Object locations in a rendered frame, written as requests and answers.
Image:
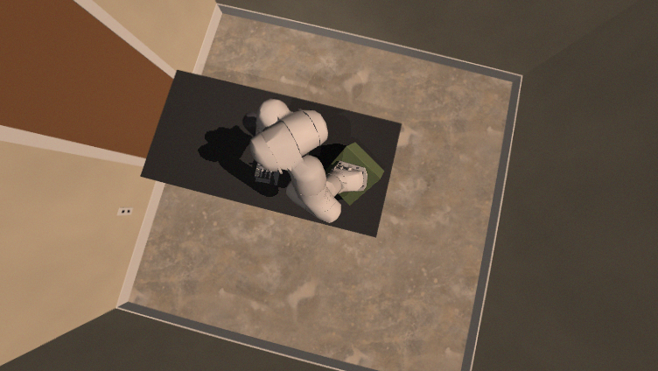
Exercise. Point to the grey bench vise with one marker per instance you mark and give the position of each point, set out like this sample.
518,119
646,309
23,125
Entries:
267,177

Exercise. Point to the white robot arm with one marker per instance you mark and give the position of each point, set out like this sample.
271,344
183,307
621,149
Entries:
283,145

